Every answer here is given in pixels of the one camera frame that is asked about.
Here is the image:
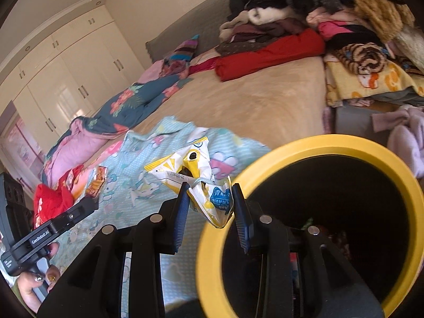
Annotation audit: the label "yellow white snack bag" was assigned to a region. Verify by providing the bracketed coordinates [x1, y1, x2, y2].
[144, 137, 233, 228]

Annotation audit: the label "orange pink candy wrapper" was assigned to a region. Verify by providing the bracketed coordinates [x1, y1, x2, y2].
[85, 166, 107, 198]

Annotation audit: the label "yellow rimmed black trash bin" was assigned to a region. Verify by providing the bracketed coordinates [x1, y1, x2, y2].
[196, 134, 423, 317]

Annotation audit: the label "left hand painted nails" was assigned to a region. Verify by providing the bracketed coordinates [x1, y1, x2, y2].
[11, 242, 60, 317]

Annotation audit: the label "light blue hello kitty sheet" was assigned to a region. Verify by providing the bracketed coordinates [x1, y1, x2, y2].
[52, 116, 270, 312]

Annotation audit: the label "blue floral quilt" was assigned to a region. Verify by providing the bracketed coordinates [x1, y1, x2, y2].
[42, 74, 191, 187]

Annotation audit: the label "beige bed blanket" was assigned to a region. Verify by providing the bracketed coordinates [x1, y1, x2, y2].
[133, 57, 326, 149]

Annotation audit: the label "striped purple pillow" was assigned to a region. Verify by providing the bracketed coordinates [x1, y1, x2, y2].
[160, 34, 199, 78]

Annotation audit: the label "red patterned pillow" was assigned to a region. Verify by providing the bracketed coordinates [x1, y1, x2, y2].
[188, 48, 221, 76]

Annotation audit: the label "white wardrobe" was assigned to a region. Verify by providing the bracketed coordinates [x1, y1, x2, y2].
[1, 7, 143, 152]

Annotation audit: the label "yellow cartoon blanket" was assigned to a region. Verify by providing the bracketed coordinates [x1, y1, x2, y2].
[323, 54, 423, 107]

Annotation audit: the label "grey headboard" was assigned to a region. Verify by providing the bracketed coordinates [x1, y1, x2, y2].
[145, 0, 230, 63]

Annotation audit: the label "lavender knit sweater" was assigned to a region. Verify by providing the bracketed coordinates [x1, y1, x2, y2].
[372, 105, 423, 179]

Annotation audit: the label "red folded garment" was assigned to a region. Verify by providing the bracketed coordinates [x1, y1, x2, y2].
[215, 29, 325, 81]

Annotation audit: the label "pile of mixed clothes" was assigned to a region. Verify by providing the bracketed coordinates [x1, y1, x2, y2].
[216, 0, 423, 76]

